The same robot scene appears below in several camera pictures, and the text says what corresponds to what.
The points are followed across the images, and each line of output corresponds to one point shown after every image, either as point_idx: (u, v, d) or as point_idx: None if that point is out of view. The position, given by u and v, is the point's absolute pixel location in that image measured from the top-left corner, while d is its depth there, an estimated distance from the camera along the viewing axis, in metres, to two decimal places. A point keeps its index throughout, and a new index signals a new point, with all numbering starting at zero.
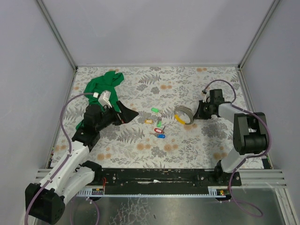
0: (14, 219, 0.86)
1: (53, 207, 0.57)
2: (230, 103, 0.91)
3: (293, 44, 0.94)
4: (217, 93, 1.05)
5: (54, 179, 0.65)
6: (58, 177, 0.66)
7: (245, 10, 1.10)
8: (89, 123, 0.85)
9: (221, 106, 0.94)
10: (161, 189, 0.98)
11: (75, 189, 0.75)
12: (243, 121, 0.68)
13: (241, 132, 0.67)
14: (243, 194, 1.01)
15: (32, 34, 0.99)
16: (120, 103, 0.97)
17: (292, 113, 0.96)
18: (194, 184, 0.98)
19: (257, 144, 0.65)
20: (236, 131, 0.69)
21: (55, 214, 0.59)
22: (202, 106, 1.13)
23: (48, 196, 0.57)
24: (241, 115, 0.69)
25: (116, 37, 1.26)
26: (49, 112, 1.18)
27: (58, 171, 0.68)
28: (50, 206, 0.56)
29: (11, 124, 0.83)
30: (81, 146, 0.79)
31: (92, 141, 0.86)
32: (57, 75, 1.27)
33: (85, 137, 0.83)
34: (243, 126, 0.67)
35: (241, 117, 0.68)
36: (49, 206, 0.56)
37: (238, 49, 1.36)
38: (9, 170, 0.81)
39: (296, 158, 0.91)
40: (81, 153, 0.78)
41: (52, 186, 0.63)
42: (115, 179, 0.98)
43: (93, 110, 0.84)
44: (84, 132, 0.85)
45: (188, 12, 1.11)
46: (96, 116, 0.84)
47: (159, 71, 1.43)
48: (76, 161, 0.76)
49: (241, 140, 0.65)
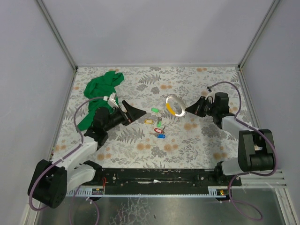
0: (14, 219, 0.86)
1: (59, 184, 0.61)
2: (234, 117, 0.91)
3: (293, 44, 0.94)
4: (222, 101, 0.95)
5: (65, 159, 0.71)
6: (69, 160, 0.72)
7: (244, 10, 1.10)
8: (98, 125, 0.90)
9: (225, 119, 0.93)
10: (161, 189, 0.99)
11: (76, 183, 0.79)
12: (249, 140, 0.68)
13: (247, 152, 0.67)
14: (242, 194, 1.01)
15: (32, 34, 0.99)
16: (124, 102, 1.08)
17: (292, 113, 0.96)
18: (194, 184, 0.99)
19: (264, 163, 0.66)
20: (242, 149, 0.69)
21: (58, 194, 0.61)
22: (204, 105, 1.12)
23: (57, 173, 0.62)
24: (247, 132, 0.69)
25: (116, 37, 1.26)
26: (49, 113, 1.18)
27: (70, 154, 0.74)
28: (57, 182, 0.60)
29: (11, 124, 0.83)
30: (92, 140, 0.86)
31: (101, 141, 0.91)
32: (57, 75, 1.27)
33: (95, 135, 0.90)
34: (249, 145, 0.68)
35: (247, 135, 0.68)
36: (56, 183, 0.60)
37: (238, 49, 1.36)
38: (9, 170, 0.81)
39: (296, 158, 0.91)
40: (92, 144, 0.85)
41: (63, 165, 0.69)
42: (115, 179, 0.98)
43: (101, 114, 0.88)
44: (95, 131, 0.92)
45: (188, 12, 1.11)
46: (104, 119, 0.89)
47: (159, 71, 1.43)
48: (86, 151, 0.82)
49: (247, 160, 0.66)
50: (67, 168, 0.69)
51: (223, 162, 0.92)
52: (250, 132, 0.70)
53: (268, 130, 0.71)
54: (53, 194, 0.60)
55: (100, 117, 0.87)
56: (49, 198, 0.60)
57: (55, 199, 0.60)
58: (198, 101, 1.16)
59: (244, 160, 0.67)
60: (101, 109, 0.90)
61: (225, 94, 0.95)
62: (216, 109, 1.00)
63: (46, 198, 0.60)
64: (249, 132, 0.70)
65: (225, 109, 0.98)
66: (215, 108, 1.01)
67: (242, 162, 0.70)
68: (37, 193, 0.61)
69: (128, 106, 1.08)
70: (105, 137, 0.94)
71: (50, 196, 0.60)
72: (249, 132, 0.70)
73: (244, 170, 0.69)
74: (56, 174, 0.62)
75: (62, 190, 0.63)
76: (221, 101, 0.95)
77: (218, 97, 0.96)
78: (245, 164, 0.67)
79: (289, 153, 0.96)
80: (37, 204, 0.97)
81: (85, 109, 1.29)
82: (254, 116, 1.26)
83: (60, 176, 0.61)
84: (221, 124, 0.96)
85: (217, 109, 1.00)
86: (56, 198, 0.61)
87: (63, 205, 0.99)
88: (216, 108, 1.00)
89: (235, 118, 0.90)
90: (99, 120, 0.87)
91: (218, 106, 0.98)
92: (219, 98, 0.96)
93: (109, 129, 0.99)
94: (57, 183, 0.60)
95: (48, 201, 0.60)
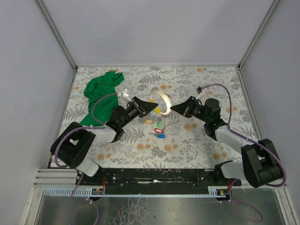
0: (14, 219, 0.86)
1: (84, 146, 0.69)
2: (228, 127, 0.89)
3: (293, 45, 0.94)
4: (213, 111, 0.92)
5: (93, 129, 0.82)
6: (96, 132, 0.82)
7: (245, 10, 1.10)
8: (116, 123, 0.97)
9: (219, 131, 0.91)
10: (161, 189, 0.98)
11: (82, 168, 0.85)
12: (253, 155, 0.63)
13: (253, 167, 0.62)
14: (242, 194, 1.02)
15: (32, 34, 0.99)
16: (135, 97, 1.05)
17: (292, 113, 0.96)
18: (194, 184, 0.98)
19: (271, 175, 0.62)
20: (248, 166, 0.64)
21: (75, 160, 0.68)
22: (193, 108, 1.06)
23: (86, 136, 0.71)
24: (249, 147, 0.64)
25: (116, 37, 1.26)
26: (50, 112, 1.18)
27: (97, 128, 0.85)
28: (83, 144, 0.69)
29: (11, 124, 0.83)
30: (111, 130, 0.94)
31: (116, 136, 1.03)
32: (57, 75, 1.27)
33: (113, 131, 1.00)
34: (254, 160, 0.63)
35: (250, 151, 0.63)
36: (82, 145, 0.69)
37: (238, 49, 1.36)
38: (9, 170, 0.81)
39: (296, 158, 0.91)
40: (110, 132, 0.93)
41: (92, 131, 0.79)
42: (115, 179, 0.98)
43: (118, 114, 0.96)
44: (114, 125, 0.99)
45: (188, 12, 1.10)
46: (120, 118, 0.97)
47: (159, 71, 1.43)
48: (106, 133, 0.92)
49: (256, 176, 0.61)
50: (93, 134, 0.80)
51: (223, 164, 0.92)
52: (250, 146, 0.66)
53: (268, 139, 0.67)
54: (76, 153, 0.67)
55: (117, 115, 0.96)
56: (71, 157, 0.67)
57: (77, 158, 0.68)
58: (187, 101, 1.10)
59: (252, 176, 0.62)
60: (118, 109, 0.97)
61: (216, 105, 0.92)
62: (208, 121, 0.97)
63: (67, 156, 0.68)
64: (251, 146, 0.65)
65: (216, 118, 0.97)
66: (206, 118, 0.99)
67: (249, 177, 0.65)
68: (61, 152, 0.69)
69: (139, 101, 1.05)
70: (121, 131, 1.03)
71: (72, 156, 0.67)
72: (250, 146, 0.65)
73: (252, 185, 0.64)
74: (85, 136, 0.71)
75: (85, 152, 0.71)
76: (213, 113, 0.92)
77: (210, 108, 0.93)
78: (254, 180, 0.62)
79: (288, 153, 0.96)
80: (37, 204, 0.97)
81: (85, 109, 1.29)
82: (253, 116, 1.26)
83: (87, 138, 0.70)
84: (215, 134, 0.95)
85: (208, 120, 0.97)
86: (77, 158, 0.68)
87: (63, 205, 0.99)
88: (208, 118, 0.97)
89: (228, 129, 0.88)
90: (115, 120, 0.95)
91: (210, 117, 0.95)
92: (210, 109, 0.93)
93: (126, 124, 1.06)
94: (83, 143, 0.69)
95: (69, 160, 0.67)
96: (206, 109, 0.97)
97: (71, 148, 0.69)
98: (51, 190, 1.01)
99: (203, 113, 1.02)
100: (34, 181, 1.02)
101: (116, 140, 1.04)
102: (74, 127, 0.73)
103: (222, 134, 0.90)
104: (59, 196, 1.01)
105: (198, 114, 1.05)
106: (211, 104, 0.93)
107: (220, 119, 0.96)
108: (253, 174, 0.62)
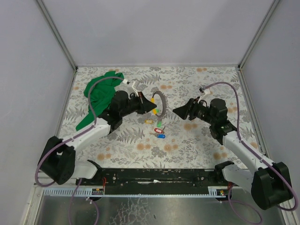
0: (14, 219, 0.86)
1: (66, 164, 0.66)
2: (239, 138, 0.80)
3: (293, 45, 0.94)
4: (219, 112, 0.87)
5: (76, 139, 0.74)
6: (80, 139, 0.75)
7: (244, 10, 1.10)
8: (115, 108, 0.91)
9: (228, 138, 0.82)
10: (161, 189, 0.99)
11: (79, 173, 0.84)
12: (266, 180, 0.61)
13: (265, 192, 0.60)
14: (243, 194, 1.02)
15: (32, 34, 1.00)
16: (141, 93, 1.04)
17: (292, 113, 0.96)
18: (194, 184, 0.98)
19: (281, 198, 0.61)
20: (259, 189, 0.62)
21: (62, 176, 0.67)
22: (197, 109, 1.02)
23: (65, 153, 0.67)
24: (263, 172, 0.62)
25: (116, 36, 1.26)
26: (49, 112, 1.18)
27: (79, 135, 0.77)
28: (64, 162, 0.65)
29: (11, 124, 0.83)
30: (104, 123, 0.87)
31: (114, 125, 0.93)
32: (57, 75, 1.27)
33: (110, 118, 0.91)
34: (266, 185, 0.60)
35: (264, 176, 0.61)
36: (63, 164, 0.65)
37: (238, 49, 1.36)
38: (9, 170, 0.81)
39: (296, 158, 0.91)
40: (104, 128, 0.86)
41: (73, 144, 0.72)
42: (115, 179, 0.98)
43: (120, 97, 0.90)
44: (109, 114, 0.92)
45: (188, 12, 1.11)
46: (122, 102, 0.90)
47: (159, 71, 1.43)
48: (98, 133, 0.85)
49: (266, 200, 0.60)
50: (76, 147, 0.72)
51: (225, 168, 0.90)
52: (264, 170, 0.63)
53: (282, 163, 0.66)
54: (61, 170, 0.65)
55: (120, 99, 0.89)
56: (57, 174, 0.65)
57: (62, 175, 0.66)
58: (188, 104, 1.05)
59: (262, 198, 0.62)
60: (120, 93, 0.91)
61: (222, 105, 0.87)
62: (214, 123, 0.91)
63: (54, 173, 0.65)
64: (264, 170, 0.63)
65: (223, 121, 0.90)
66: (213, 120, 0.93)
67: (257, 198, 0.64)
68: (43, 168, 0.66)
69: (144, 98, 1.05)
70: (119, 121, 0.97)
71: (58, 173, 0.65)
72: (264, 170, 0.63)
73: (260, 207, 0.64)
74: (65, 153, 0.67)
75: (70, 167, 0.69)
76: (220, 114, 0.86)
77: (216, 108, 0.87)
78: (262, 203, 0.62)
79: (289, 153, 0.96)
80: (37, 204, 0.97)
81: (85, 109, 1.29)
82: (254, 116, 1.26)
83: (68, 155, 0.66)
84: (222, 140, 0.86)
85: (214, 122, 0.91)
86: (63, 174, 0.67)
87: (63, 205, 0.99)
88: (213, 120, 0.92)
89: (240, 139, 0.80)
90: (116, 102, 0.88)
91: (216, 119, 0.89)
92: (217, 110, 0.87)
93: (124, 114, 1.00)
94: (65, 161, 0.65)
95: (56, 176, 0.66)
96: (211, 111, 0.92)
97: (55, 165, 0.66)
98: (51, 190, 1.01)
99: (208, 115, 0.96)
100: (34, 181, 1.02)
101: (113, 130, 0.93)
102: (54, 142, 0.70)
103: (230, 143, 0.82)
104: (59, 196, 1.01)
105: (203, 116, 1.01)
106: (217, 105, 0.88)
107: (226, 121, 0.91)
108: (263, 198, 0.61)
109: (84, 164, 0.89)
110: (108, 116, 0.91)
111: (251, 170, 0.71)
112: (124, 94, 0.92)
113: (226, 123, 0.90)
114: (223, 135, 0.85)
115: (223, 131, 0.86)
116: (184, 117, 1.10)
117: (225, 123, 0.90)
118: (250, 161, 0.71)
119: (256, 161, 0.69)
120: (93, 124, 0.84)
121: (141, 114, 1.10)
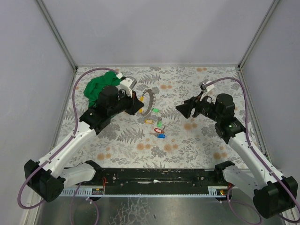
0: (13, 219, 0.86)
1: (49, 187, 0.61)
2: (249, 145, 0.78)
3: (293, 45, 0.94)
4: (225, 109, 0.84)
5: (53, 160, 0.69)
6: (57, 160, 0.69)
7: (245, 10, 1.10)
8: (103, 105, 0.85)
9: (236, 141, 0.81)
10: (161, 189, 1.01)
11: (77, 179, 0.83)
12: (274, 196, 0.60)
13: (271, 205, 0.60)
14: (242, 194, 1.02)
15: (32, 34, 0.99)
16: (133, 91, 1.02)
17: (292, 113, 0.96)
18: (194, 184, 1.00)
19: (283, 209, 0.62)
20: (263, 201, 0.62)
21: (51, 195, 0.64)
22: (201, 106, 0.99)
23: (44, 177, 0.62)
24: (272, 187, 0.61)
25: (116, 36, 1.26)
26: (49, 112, 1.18)
27: (56, 154, 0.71)
28: (46, 187, 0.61)
29: (11, 123, 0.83)
30: (86, 130, 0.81)
31: (100, 124, 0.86)
32: (56, 75, 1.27)
33: (97, 117, 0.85)
34: (273, 200, 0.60)
35: (272, 192, 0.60)
36: (45, 188, 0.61)
37: (238, 49, 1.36)
38: (8, 170, 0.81)
39: (296, 158, 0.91)
40: (86, 135, 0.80)
41: (49, 167, 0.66)
42: (115, 179, 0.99)
43: (110, 92, 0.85)
44: (93, 113, 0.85)
45: (188, 12, 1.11)
46: (110, 98, 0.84)
47: (159, 71, 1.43)
48: (79, 142, 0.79)
49: (267, 211, 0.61)
50: (53, 170, 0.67)
51: (225, 170, 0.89)
52: (273, 185, 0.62)
53: (292, 177, 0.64)
54: (46, 193, 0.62)
55: (108, 94, 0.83)
56: (45, 196, 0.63)
57: (48, 197, 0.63)
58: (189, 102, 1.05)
59: (264, 208, 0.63)
60: (110, 88, 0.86)
61: (230, 101, 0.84)
62: (220, 120, 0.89)
63: (42, 193, 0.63)
64: (273, 186, 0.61)
65: (229, 117, 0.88)
66: (218, 117, 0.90)
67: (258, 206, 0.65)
68: (32, 187, 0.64)
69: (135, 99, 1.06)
70: (106, 121, 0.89)
71: (45, 195, 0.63)
72: (273, 185, 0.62)
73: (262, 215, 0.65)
74: (43, 179, 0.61)
75: (56, 188, 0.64)
76: (226, 110, 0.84)
77: (222, 105, 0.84)
78: (265, 213, 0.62)
79: (289, 153, 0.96)
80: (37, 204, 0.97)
81: (85, 109, 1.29)
82: (254, 116, 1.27)
83: (45, 182, 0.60)
84: (229, 140, 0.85)
85: (220, 119, 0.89)
86: (50, 195, 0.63)
87: (63, 205, 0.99)
88: (219, 117, 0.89)
89: (249, 145, 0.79)
90: (107, 99, 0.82)
91: (223, 116, 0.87)
92: (223, 107, 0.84)
93: (113, 114, 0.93)
94: (45, 187, 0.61)
95: (44, 197, 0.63)
96: (216, 107, 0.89)
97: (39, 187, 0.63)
98: None
99: (214, 111, 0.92)
100: None
101: (99, 130, 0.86)
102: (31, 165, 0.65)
103: (238, 146, 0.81)
104: (59, 196, 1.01)
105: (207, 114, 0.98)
106: (224, 101, 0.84)
107: (233, 119, 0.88)
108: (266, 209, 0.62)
109: (81, 170, 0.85)
110: (93, 116, 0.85)
111: (258, 180, 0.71)
112: (113, 89, 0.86)
113: (232, 120, 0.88)
114: (230, 135, 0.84)
115: (231, 130, 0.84)
116: (188, 115, 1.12)
117: (231, 121, 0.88)
118: (258, 172, 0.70)
119: (265, 173, 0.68)
120: (72, 135, 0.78)
121: (130, 113, 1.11)
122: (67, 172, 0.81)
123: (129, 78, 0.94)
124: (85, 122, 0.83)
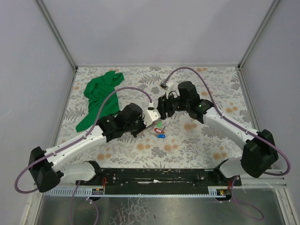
0: (14, 219, 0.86)
1: (46, 179, 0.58)
2: (221, 115, 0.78)
3: (293, 45, 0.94)
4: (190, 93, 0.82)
5: (58, 154, 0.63)
6: (63, 155, 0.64)
7: (244, 10, 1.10)
8: (122, 117, 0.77)
9: (209, 116, 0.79)
10: (161, 189, 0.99)
11: (75, 177, 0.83)
12: (256, 150, 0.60)
13: (256, 162, 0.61)
14: (243, 194, 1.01)
15: (32, 34, 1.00)
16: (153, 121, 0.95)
17: (292, 113, 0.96)
18: (194, 184, 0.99)
19: (270, 161, 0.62)
20: (250, 161, 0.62)
21: (46, 186, 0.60)
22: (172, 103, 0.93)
23: (44, 168, 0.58)
24: (251, 144, 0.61)
25: (116, 37, 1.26)
26: (49, 112, 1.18)
27: (63, 149, 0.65)
28: (43, 178, 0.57)
29: (11, 123, 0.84)
30: (99, 134, 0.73)
31: (113, 132, 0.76)
32: (57, 75, 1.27)
33: (114, 125, 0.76)
34: (258, 156, 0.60)
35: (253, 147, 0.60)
36: (42, 180, 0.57)
37: (238, 49, 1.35)
38: (9, 170, 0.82)
39: (295, 157, 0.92)
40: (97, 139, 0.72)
41: (53, 160, 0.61)
42: (115, 179, 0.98)
43: (135, 107, 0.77)
44: (110, 120, 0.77)
45: (188, 12, 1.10)
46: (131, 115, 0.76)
47: (159, 71, 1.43)
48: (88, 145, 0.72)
49: (258, 169, 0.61)
50: (55, 165, 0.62)
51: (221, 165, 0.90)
52: (252, 142, 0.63)
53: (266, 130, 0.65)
54: (42, 184, 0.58)
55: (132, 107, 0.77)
56: (39, 186, 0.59)
57: (42, 188, 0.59)
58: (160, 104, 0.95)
59: (255, 169, 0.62)
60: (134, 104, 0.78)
61: (188, 84, 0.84)
62: (190, 104, 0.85)
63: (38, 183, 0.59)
64: (252, 143, 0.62)
65: (196, 100, 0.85)
66: (186, 102, 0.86)
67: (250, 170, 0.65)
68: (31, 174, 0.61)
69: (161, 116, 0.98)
70: (119, 132, 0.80)
71: (39, 184, 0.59)
72: (251, 142, 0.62)
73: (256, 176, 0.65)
74: (43, 169, 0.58)
75: (53, 181, 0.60)
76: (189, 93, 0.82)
77: (184, 89, 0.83)
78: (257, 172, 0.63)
79: (289, 153, 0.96)
80: (37, 204, 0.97)
81: (85, 109, 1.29)
82: (253, 116, 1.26)
83: (44, 174, 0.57)
84: (203, 119, 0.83)
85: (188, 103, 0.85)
86: (45, 186, 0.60)
87: (63, 205, 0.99)
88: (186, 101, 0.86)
89: (221, 115, 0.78)
90: (129, 113, 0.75)
91: (190, 99, 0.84)
92: (186, 91, 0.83)
93: (129, 130, 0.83)
94: (42, 178, 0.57)
95: (39, 186, 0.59)
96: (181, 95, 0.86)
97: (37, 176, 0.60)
98: (51, 190, 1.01)
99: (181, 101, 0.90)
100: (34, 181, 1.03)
101: (111, 138, 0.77)
102: (36, 154, 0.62)
103: (212, 120, 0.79)
104: (59, 197, 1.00)
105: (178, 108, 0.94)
106: (184, 86, 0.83)
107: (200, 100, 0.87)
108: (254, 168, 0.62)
109: (82, 169, 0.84)
110: (109, 123, 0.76)
111: (238, 143, 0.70)
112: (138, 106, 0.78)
113: (200, 101, 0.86)
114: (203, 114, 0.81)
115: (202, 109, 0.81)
116: (163, 117, 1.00)
117: (200, 101, 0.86)
118: (236, 135, 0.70)
119: (242, 134, 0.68)
120: (84, 135, 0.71)
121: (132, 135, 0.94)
122: (68, 168, 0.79)
123: (157, 115, 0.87)
124: (100, 126, 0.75)
